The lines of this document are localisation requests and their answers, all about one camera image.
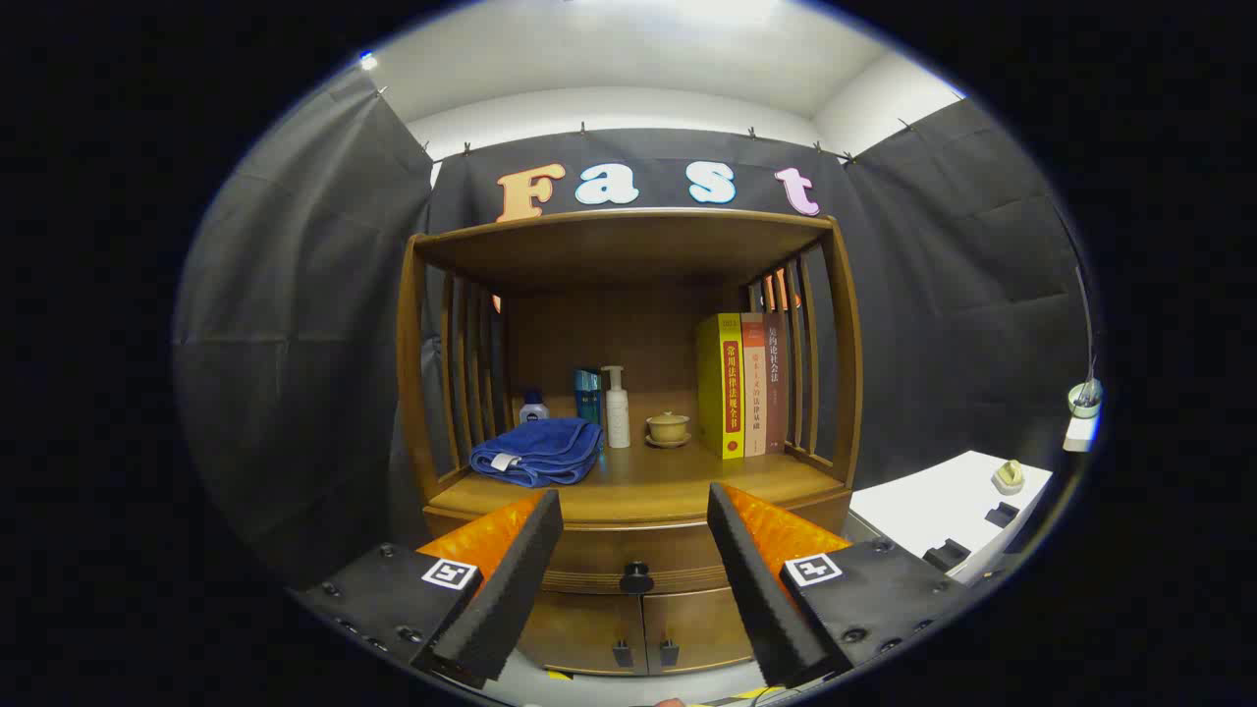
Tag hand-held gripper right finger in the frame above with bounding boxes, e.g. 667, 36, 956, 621
707, 481, 973, 690

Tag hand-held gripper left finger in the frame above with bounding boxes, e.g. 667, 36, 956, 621
295, 489, 565, 690

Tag wooden drawer with black knob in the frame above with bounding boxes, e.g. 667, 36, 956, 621
424, 496, 853, 597

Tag wooden cabinet door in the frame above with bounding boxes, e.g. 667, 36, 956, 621
643, 587, 762, 674
516, 592, 649, 677

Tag wooden countertop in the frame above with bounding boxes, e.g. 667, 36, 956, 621
424, 393, 853, 531

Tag white side cabinet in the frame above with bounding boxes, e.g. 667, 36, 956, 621
847, 450, 1057, 590

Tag wooden cabinet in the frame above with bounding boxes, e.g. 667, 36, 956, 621
396, 206, 865, 679

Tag blue folded towel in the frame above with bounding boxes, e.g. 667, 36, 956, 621
469, 416, 606, 489

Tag beige lidded teacup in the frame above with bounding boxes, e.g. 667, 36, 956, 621
645, 410, 692, 450

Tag brown book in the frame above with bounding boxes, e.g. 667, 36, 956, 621
762, 310, 790, 455

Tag thick yellow book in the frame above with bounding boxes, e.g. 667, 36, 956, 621
696, 312, 747, 461

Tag orange and cream book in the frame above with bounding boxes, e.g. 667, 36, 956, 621
739, 312, 769, 458

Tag white pump bottle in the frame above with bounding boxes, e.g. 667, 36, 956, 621
601, 365, 632, 450

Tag white and green device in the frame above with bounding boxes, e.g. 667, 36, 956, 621
1066, 378, 1104, 453

